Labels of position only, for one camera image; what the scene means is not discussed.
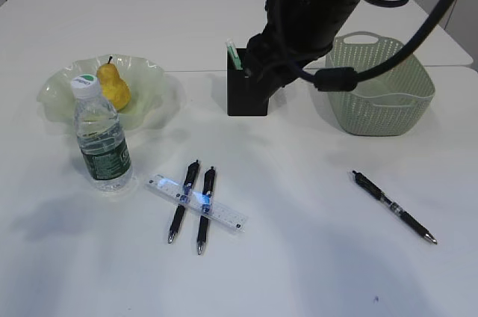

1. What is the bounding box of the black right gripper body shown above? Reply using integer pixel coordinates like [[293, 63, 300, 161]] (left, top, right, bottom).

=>
[[244, 0, 361, 102]]

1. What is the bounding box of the mint green utility knife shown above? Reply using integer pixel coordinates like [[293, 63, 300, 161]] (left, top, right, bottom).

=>
[[226, 39, 243, 70]]

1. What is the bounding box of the black pen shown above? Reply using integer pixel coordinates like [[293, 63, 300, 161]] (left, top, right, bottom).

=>
[[352, 170, 438, 244], [167, 159, 200, 244], [196, 166, 216, 256]]

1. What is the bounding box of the yellow pear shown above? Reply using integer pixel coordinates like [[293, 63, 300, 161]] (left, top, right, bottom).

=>
[[96, 55, 131, 111]]

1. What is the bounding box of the clear plastic ruler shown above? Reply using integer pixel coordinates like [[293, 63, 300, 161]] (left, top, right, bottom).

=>
[[145, 174, 248, 232]]

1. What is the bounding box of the clear water bottle green label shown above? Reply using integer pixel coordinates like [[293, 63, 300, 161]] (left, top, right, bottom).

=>
[[70, 74, 132, 192]]

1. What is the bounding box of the black square pen holder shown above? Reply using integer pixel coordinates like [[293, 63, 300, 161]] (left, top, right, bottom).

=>
[[226, 55, 269, 117]]

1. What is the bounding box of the green woven plastic basket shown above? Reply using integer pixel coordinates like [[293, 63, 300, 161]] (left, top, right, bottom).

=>
[[326, 31, 435, 137]]

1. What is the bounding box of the pale green wavy plate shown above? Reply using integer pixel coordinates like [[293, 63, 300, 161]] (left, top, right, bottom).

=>
[[37, 55, 181, 131]]

